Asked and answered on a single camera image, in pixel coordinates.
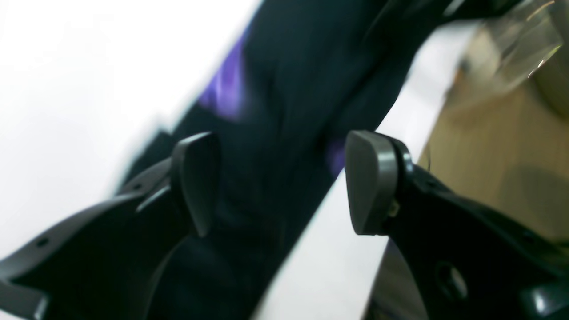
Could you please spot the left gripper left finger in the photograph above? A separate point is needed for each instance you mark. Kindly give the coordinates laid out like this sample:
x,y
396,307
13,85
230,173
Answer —
x,y
104,262

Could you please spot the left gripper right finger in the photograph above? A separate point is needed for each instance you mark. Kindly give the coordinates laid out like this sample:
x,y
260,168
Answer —
x,y
469,261

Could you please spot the black T-shirt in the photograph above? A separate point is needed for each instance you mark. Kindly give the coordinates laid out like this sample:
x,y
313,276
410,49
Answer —
x,y
303,74

